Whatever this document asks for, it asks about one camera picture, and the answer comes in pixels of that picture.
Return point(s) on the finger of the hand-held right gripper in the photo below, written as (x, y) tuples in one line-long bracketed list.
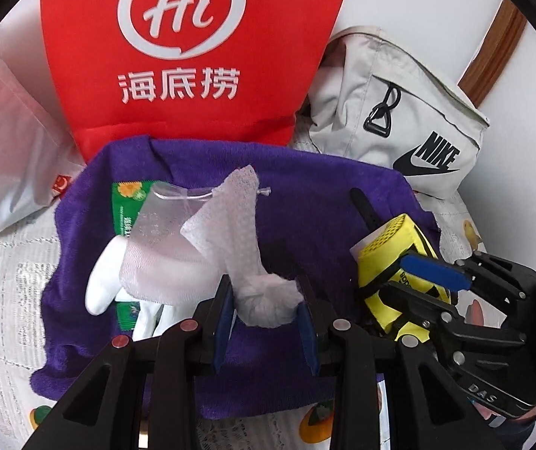
[(436, 274), (418, 307)]

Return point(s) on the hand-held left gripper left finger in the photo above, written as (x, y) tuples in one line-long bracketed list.
[(223, 330)]

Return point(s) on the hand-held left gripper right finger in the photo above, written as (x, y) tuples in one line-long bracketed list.
[(307, 333)]

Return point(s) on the yellow mesh pouch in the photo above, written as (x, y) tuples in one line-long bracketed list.
[(389, 239)]

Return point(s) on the white nonwoven cloth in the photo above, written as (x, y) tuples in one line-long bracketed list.
[(230, 225)]

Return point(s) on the green flower print packet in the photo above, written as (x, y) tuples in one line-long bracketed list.
[(127, 201), (128, 321)]

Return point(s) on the purple plush towel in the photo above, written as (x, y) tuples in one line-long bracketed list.
[(296, 197)]

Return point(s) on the beige canvas sling bag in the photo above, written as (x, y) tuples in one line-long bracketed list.
[(357, 117)]

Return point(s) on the fruit print tablecloth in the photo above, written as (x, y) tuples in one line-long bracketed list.
[(5, 318)]

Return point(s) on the white plastic bag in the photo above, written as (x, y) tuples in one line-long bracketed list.
[(10, 150)]

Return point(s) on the red paper bag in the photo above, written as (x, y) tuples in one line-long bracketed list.
[(85, 79)]

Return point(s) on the wooden door frame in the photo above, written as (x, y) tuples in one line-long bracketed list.
[(497, 42)]

